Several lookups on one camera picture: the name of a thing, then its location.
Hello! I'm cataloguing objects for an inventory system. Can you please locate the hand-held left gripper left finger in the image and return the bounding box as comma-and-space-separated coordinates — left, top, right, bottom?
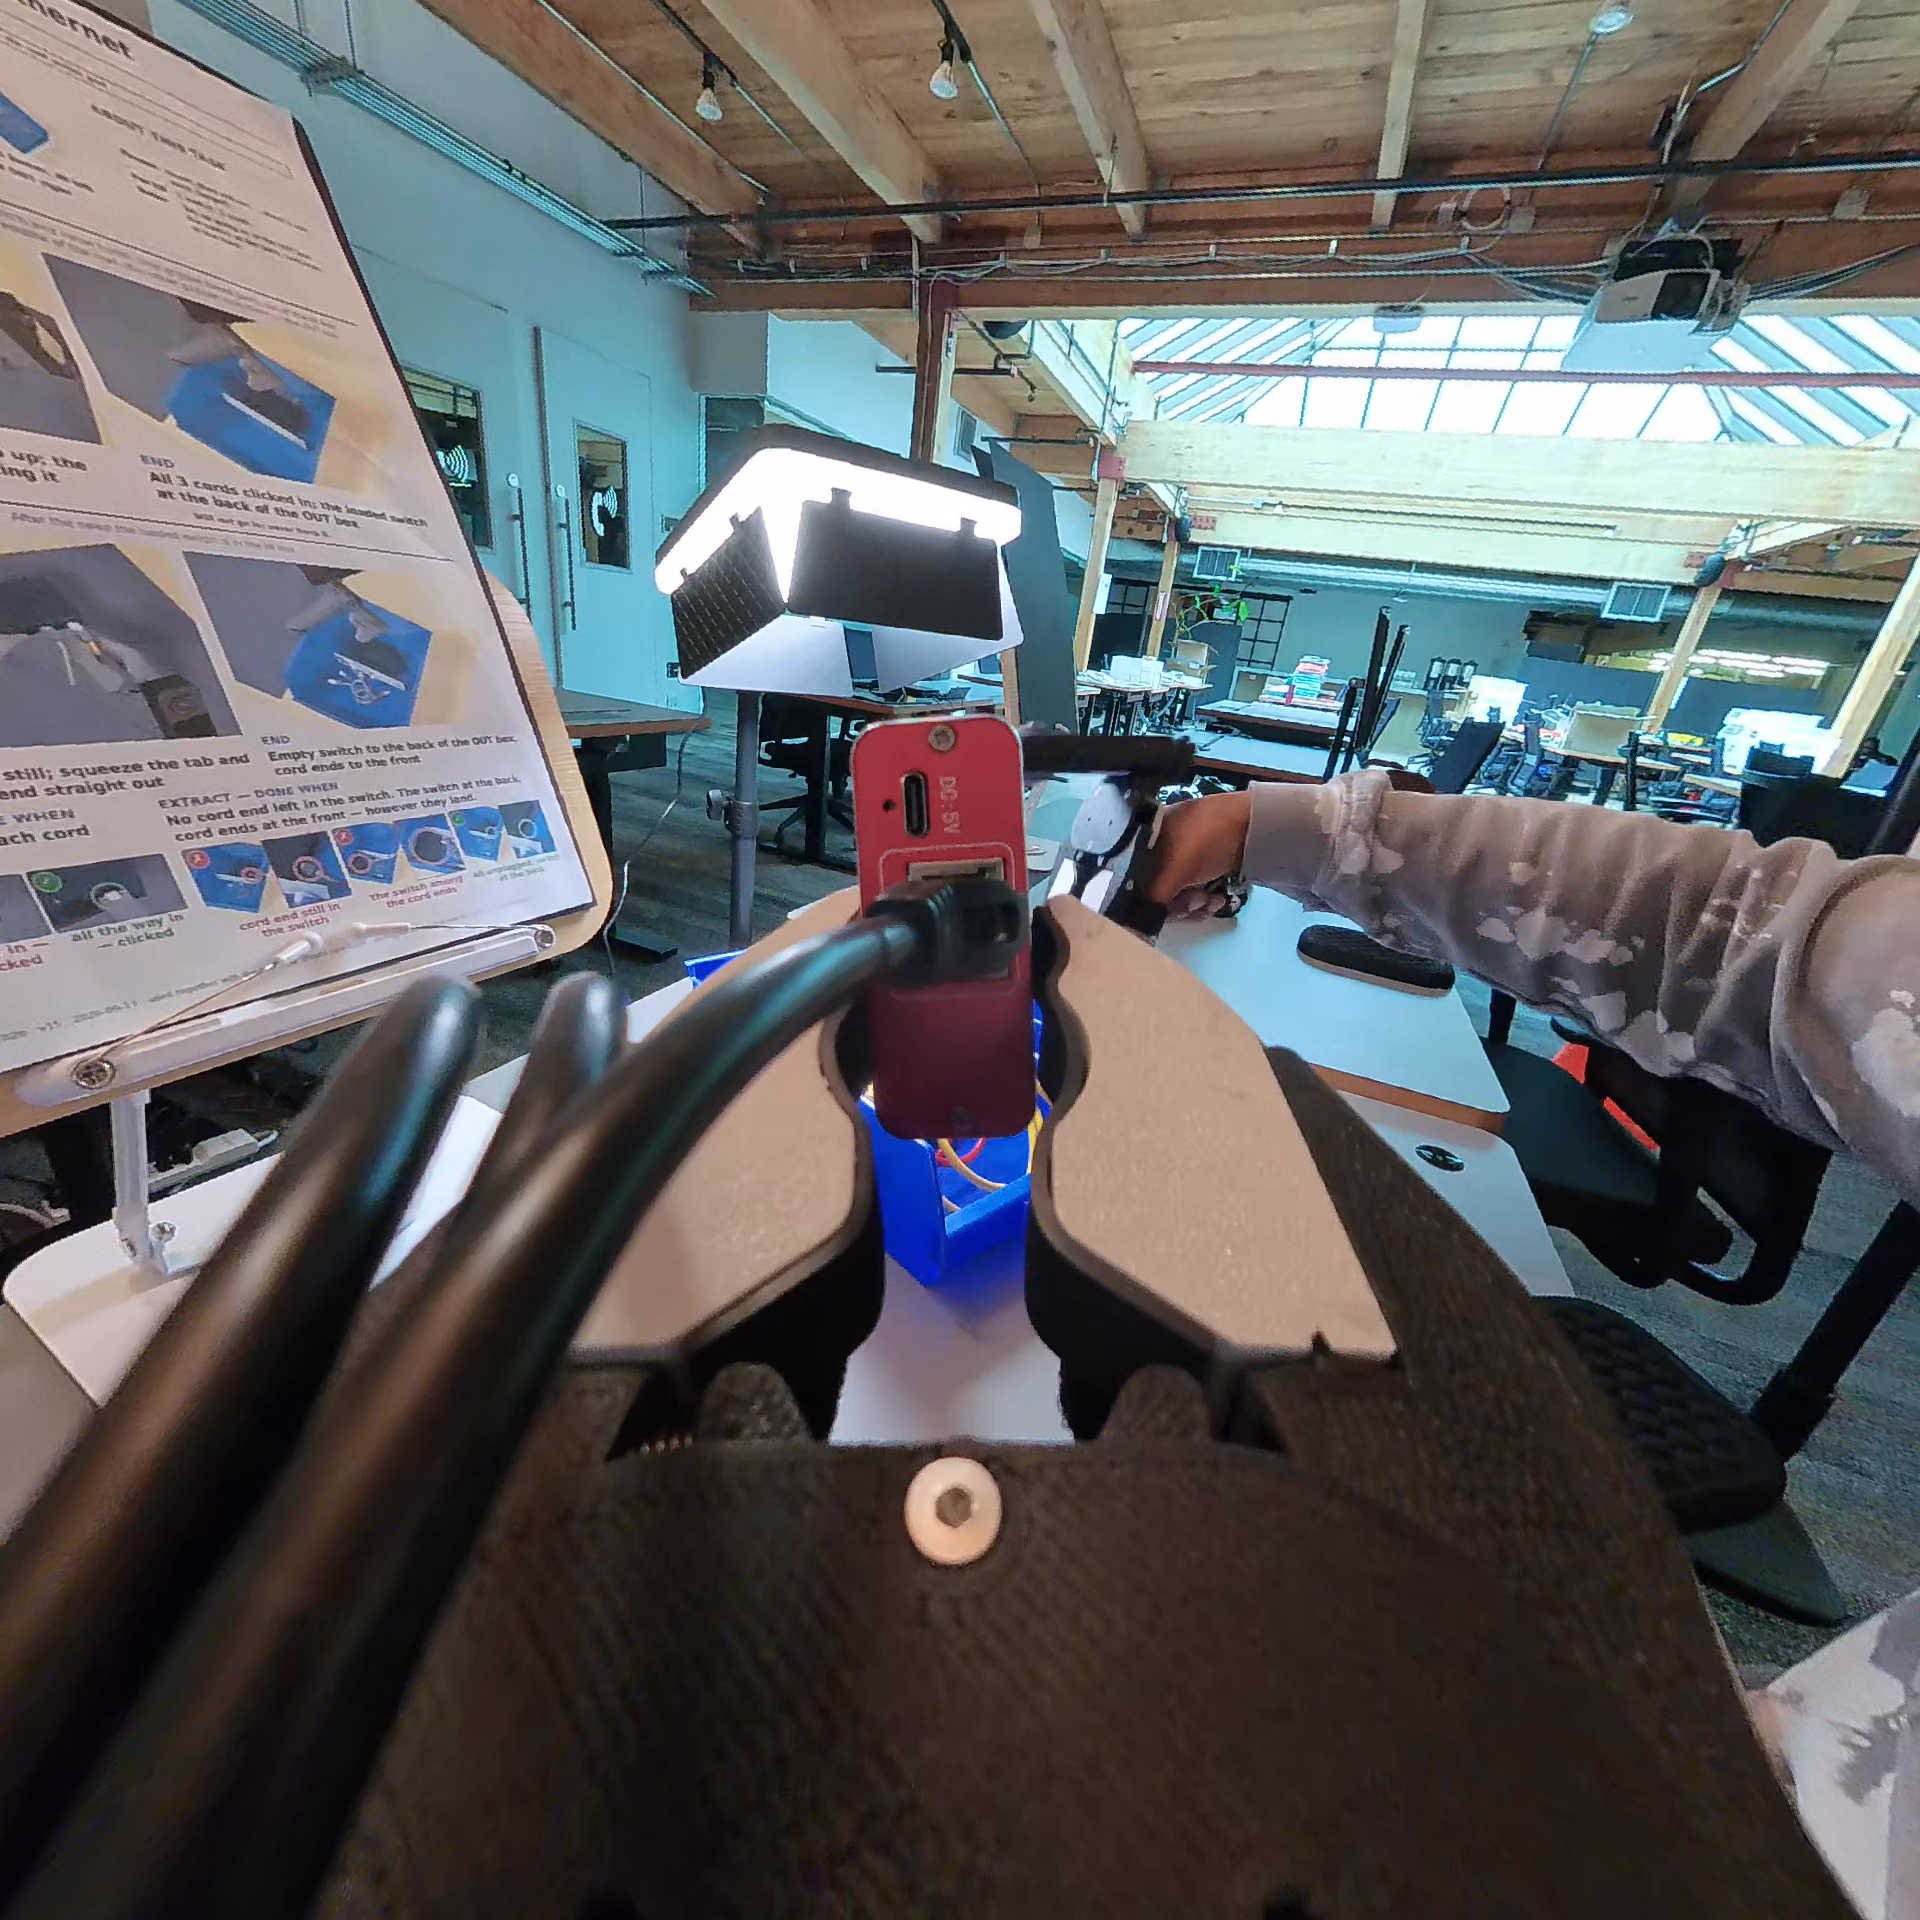
575, 901, 890, 1369

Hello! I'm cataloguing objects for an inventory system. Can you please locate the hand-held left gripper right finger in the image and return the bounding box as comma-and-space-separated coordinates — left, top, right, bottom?
1024, 897, 1401, 1369

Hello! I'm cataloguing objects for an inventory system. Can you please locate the blue plastic bin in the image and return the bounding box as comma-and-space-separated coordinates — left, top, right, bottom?
687, 949, 1047, 1289

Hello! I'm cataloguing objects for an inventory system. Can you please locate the red ethernet switch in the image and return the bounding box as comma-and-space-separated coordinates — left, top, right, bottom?
849, 713, 1042, 1139

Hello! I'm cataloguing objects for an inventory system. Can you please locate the black ethernet cable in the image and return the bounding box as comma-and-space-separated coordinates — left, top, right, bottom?
0, 874, 1034, 1920

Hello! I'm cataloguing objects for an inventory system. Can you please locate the person's right forearm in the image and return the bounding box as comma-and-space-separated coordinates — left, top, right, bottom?
1241, 767, 1920, 1205

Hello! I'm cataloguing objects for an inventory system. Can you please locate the person's right hand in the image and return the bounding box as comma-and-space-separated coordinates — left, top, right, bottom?
1143, 791, 1259, 924

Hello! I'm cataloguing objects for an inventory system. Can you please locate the studio light panel on stand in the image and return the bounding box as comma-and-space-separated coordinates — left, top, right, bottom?
651, 423, 1029, 951

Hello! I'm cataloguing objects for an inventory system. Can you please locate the black office chair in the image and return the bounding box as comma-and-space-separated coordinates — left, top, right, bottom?
1477, 817, 1920, 1466

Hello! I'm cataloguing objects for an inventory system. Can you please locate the brown office desk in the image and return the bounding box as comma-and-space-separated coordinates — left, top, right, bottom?
557, 691, 713, 963

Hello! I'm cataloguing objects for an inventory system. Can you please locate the black textured chair armrest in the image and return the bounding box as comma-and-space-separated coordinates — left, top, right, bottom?
1543, 1294, 1792, 1535

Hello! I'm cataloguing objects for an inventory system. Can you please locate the ceiling projector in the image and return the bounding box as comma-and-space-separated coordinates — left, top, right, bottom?
1559, 228, 1754, 374

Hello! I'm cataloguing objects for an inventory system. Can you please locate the person's camouflage hoodie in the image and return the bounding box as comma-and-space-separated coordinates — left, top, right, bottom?
1744, 1594, 1920, 1920

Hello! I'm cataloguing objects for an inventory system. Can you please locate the instruction sheet on stand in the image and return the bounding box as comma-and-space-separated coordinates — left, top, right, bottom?
0, 0, 617, 1403

